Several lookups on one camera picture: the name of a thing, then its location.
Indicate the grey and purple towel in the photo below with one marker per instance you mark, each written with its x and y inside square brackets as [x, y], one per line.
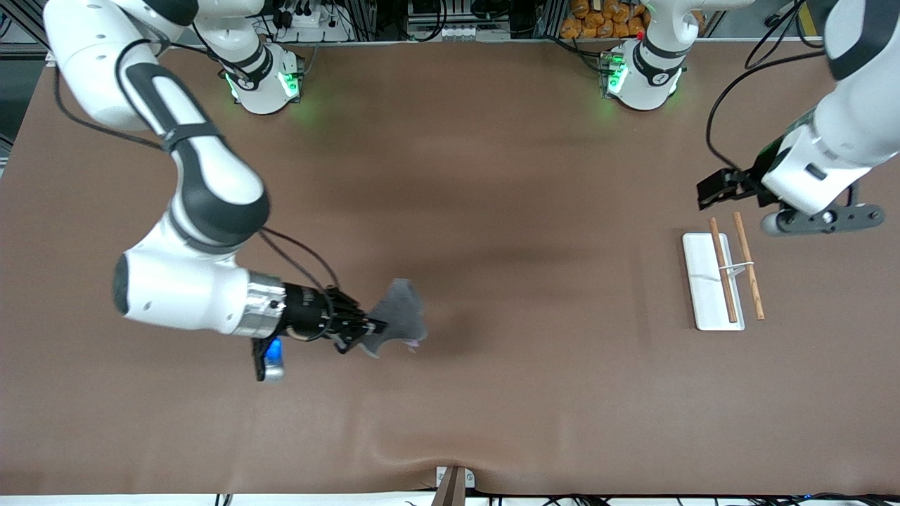
[401, 316]

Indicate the white rack with wooden rods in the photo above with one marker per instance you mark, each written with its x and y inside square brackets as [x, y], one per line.
[703, 281]

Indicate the white multi-socket block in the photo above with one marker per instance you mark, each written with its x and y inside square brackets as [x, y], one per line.
[457, 31]

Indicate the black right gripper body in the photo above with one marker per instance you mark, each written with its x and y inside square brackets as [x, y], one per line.
[304, 311]

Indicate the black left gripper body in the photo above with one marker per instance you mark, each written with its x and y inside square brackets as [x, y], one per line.
[747, 182]

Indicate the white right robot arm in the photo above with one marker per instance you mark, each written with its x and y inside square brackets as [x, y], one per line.
[211, 183]

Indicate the grey metal table bracket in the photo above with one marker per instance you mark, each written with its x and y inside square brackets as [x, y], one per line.
[470, 479]

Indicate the brown tapered post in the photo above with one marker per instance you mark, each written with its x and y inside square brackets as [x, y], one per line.
[451, 492]

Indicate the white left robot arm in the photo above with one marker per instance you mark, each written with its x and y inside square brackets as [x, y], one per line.
[844, 126]

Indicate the white power strip with plugs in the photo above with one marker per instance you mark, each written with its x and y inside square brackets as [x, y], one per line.
[323, 31]

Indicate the pile of orange packages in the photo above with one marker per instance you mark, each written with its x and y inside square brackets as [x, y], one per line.
[598, 21]

